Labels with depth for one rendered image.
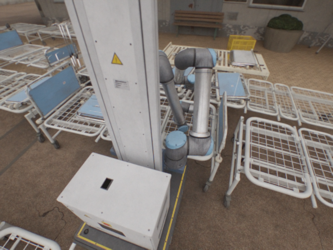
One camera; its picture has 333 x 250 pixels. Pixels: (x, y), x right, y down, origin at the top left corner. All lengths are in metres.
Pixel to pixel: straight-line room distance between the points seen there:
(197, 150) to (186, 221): 0.84
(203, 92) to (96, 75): 0.64
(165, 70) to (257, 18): 6.50
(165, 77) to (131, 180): 0.66
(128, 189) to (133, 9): 0.84
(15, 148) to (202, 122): 2.61
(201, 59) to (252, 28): 6.39
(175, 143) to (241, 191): 1.16
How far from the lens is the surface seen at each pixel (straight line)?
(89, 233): 1.54
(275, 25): 6.40
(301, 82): 4.80
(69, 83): 2.55
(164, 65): 1.08
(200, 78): 1.09
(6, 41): 5.74
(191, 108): 1.43
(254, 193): 2.09
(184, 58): 1.09
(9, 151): 3.04
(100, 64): 0.80
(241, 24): 7.36
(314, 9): 7.88
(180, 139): 1.13
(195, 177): 1.98
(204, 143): 1.15
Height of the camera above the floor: 1.72
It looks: 43 degrees down
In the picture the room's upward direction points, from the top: straight up
